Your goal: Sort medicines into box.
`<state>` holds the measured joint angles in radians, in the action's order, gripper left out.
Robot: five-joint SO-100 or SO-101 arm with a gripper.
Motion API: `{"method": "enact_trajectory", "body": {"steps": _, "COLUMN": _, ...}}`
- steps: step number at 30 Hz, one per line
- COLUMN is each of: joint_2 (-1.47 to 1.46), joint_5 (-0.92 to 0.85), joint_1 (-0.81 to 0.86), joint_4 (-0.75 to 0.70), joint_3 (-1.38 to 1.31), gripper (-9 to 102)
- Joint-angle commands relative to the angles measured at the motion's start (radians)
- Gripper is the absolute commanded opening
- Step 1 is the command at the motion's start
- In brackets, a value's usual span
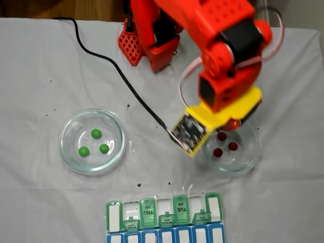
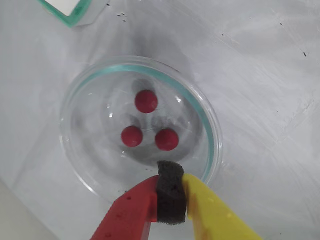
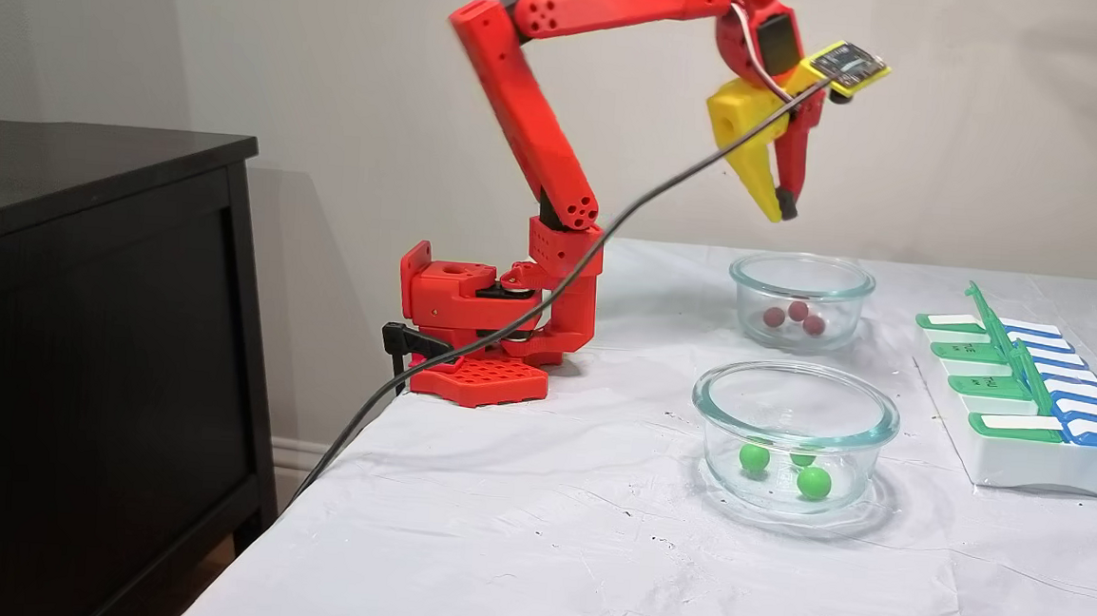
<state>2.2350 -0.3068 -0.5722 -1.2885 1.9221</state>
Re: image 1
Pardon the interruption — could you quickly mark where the glass bowl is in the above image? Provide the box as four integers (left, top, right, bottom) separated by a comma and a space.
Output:
58, 108, 127, 176
201, 121, 263, 173

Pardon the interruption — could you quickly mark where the black circuit board camera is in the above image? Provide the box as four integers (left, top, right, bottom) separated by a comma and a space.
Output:
171, 113, 210, 158

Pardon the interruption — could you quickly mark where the white tablecloth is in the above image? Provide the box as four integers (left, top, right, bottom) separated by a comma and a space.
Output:
0, 17, 321, 243

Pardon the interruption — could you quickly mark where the weekly pill organizer box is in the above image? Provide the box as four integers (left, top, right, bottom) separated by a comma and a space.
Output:
105, 191, 226, 243

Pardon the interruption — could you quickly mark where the black camera cable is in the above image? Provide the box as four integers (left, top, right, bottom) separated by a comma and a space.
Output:
52, 17, 175, 135

